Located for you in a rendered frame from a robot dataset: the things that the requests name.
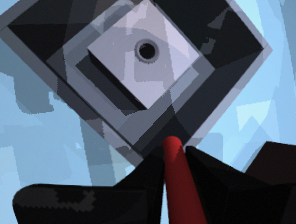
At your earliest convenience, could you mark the red peg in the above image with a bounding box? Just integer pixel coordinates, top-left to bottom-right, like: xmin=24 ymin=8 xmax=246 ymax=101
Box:
xmin=162 ymin=136 xmax=207 ymax=224

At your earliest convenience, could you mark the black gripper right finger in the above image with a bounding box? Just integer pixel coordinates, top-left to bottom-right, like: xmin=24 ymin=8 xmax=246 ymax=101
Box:
xmin=185 ymin=146 xmax=296 ymax=224

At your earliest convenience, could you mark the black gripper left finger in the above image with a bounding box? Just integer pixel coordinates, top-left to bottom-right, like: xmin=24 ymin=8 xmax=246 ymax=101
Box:
xmin=12 ymin=146 xmax=165 ymax=224

